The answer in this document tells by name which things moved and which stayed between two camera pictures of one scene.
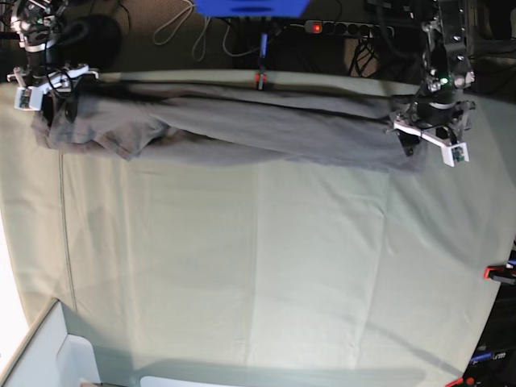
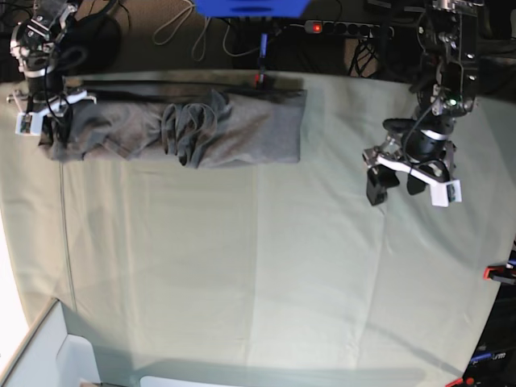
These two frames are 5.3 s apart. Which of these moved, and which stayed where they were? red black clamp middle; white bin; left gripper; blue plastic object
Moved: left gripper
Stayed: red black clamp middle; blue plastic object; white bin
